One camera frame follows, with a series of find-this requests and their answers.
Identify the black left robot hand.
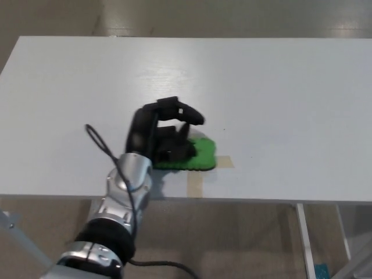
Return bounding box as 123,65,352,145
125,95,207,164

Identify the green whiteboard eraser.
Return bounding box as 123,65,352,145
152,137,218,172

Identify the long beige masking tape strip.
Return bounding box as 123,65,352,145
186,169,203,199

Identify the short beige masking tape strip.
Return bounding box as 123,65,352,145
216,155,235,169

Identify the teal perforated object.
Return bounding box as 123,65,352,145
314,263,331,279

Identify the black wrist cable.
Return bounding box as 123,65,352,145
84,123,195,279

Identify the grey metal frame bar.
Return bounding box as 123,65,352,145
0,207,53,271
333,252,372,279

